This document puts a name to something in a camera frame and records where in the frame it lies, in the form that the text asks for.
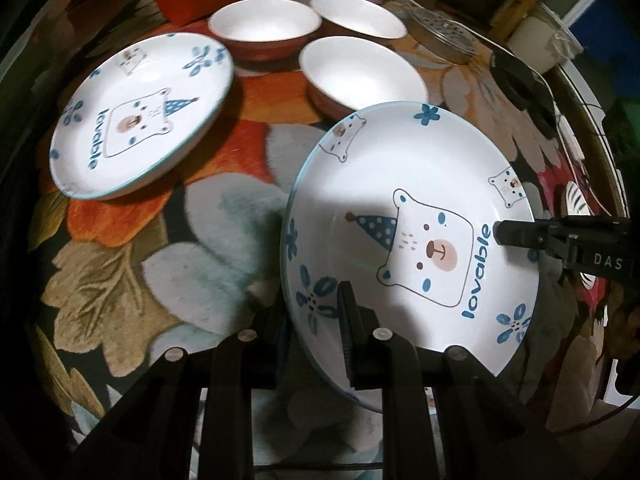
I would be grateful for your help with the red bowl white inside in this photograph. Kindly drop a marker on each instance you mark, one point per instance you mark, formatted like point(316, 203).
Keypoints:
point(357, 15)
point(365, 70)
point(262, 22)

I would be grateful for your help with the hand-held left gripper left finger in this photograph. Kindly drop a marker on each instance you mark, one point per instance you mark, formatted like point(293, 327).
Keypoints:
point(267, 332)

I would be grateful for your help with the black power adapter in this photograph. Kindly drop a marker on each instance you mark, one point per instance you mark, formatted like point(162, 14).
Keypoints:
point(522, 85)

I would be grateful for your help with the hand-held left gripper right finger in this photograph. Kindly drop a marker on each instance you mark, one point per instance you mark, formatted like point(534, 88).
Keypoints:
point(348, 327)

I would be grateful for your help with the large bear print plate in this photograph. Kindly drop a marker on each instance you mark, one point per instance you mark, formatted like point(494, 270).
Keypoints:
point(400, 170)

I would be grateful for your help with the perforated metal lid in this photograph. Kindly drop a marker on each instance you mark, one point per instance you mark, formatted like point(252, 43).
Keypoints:
point(442, 35)

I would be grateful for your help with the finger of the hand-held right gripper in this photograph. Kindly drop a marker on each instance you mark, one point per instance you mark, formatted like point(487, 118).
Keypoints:
point(522, 237)

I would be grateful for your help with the floral table cloth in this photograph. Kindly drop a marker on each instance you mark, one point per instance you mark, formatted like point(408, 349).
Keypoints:
point(200, 260)

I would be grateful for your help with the white bucket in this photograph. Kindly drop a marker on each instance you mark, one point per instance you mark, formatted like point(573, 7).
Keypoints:
point(542, 42)

